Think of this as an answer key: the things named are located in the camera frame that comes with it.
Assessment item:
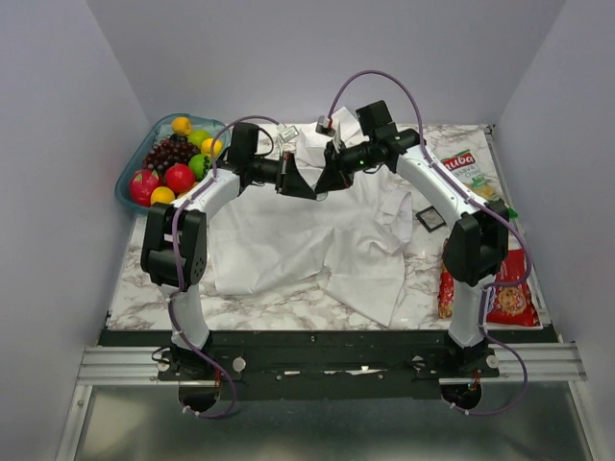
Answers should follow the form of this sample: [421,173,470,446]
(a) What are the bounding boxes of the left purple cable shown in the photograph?
[167,114,284,420]

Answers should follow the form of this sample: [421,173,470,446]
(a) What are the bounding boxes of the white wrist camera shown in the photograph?
[277,124,300,153]
[315,115,342,152]

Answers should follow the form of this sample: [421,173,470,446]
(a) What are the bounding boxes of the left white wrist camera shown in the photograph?
[277,124,300,153]

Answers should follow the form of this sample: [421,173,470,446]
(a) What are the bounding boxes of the green apple back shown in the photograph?
[187,130,210,148]

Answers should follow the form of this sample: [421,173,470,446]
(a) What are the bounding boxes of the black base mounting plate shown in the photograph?
[100,330,560,413]

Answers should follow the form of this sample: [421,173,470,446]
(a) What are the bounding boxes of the black wire stand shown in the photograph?
[415,206,446,233]

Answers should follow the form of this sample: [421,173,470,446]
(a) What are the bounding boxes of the aluminium rail frame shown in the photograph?
[56,343,609,460]

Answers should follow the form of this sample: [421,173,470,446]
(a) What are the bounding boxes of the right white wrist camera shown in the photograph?
[315,115,342,152]

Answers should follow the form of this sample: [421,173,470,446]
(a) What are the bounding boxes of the red snack bag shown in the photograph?
[438,249,539,328]

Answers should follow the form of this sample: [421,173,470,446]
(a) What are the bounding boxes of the red apple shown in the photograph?
[164,163,196,194]

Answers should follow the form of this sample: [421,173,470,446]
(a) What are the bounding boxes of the white shirt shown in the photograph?
[206,106,414,330]

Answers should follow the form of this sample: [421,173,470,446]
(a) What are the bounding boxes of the red dragon fruit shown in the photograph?
[129,169,162,207]

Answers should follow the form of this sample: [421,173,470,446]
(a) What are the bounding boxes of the orange fruit front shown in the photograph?
[150,186,176,206]

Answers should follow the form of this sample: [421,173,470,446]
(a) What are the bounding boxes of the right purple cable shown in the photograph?
[329,69,532,417]

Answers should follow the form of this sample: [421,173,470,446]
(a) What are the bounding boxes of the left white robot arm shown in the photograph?
[140,115,317,379]

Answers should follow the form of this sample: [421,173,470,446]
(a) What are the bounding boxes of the yellow banana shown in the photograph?
[176,182,199,200]

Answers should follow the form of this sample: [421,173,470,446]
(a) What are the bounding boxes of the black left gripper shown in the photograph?
[250,151,318,199]

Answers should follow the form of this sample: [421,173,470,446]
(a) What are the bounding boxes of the yellow lemon right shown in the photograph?
[201,137,223,159]

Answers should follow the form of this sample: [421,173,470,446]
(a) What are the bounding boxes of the blue plastic fruit basket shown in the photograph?
[113,112,232,216]

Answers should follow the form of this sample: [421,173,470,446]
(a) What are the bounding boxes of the yellow lemon at basket back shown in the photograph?
[171,116,192,137]

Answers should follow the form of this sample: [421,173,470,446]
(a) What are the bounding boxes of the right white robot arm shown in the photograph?
[314,101,508,376]

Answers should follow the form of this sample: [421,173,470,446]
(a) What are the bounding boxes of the green cassava chips bag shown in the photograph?
[440,149,518,220]

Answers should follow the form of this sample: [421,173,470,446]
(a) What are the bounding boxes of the purple grape bunch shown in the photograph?
[142,134,200,174]

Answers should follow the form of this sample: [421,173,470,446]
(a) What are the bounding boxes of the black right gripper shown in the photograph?
[313,140,374,195]

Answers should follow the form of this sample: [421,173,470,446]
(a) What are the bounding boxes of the green lime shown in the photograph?
[188,154,211,182]

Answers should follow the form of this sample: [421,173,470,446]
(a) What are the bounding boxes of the purple cable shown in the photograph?
[167,114,284,420]
[329,69,532,417]

